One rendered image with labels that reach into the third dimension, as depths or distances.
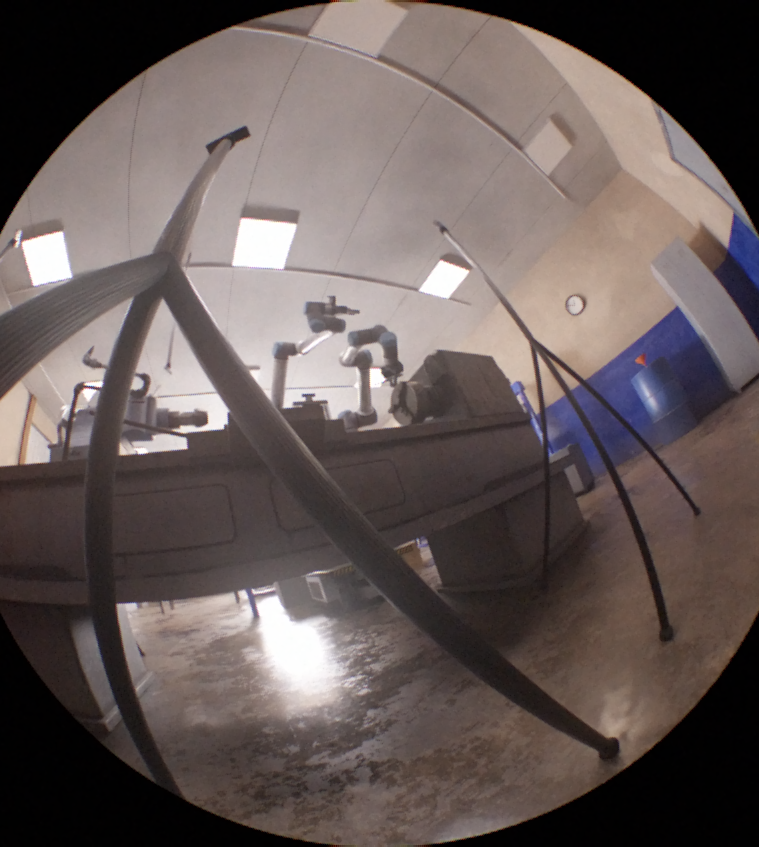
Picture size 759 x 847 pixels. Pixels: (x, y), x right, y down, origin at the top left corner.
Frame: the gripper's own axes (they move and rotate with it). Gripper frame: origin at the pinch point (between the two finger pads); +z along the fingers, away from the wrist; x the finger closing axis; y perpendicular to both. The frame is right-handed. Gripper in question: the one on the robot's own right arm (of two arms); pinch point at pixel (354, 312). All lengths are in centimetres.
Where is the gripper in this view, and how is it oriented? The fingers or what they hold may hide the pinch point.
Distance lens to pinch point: 191.5
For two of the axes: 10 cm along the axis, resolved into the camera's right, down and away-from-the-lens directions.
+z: 8.5, -0.8, 5.2
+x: 5.3, 2.2, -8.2
